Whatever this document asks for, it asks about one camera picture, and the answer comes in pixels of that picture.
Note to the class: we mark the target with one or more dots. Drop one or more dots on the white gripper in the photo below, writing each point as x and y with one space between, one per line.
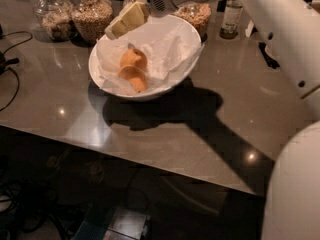
154 0

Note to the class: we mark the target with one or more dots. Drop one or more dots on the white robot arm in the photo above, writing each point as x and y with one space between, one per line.
290 28

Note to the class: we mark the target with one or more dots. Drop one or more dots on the white tilted bowl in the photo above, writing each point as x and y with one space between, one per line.
186 34

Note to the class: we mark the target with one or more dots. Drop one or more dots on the upper orange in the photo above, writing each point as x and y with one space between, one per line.
134 57

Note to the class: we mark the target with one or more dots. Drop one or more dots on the orange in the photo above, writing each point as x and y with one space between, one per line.
135 76
134 57

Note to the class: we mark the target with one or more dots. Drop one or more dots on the lower orange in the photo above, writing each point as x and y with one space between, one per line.
135 76

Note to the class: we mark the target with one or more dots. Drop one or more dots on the glass jar with grains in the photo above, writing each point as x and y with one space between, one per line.
91 17
55 18

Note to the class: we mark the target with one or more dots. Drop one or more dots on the white paper liner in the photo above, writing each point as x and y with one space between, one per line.
166 57

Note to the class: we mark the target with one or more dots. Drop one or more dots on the left glass jar with grains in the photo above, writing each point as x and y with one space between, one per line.
55 18

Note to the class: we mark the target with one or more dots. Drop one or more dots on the glass bottle with label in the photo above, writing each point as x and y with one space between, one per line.
231 19

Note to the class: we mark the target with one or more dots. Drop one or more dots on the white card stand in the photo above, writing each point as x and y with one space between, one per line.
249 29

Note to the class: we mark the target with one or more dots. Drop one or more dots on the black mat under plates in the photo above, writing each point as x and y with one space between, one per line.
269 61

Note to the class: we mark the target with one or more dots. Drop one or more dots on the grey box on floor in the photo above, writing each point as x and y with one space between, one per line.
116 223

